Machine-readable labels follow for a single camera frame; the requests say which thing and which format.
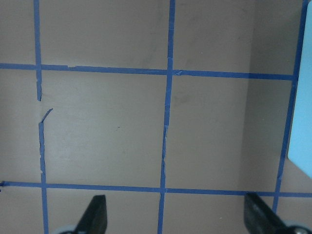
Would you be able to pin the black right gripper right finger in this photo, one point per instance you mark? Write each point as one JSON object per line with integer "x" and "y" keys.
{"x": 260, "y": 219}

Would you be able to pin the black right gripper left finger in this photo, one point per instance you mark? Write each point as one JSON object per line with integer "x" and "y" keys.
{"x": 94, "y": 219}

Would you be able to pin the light blue plastic bin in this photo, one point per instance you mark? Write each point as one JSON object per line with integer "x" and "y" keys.
{"x": 300, "y": 147}

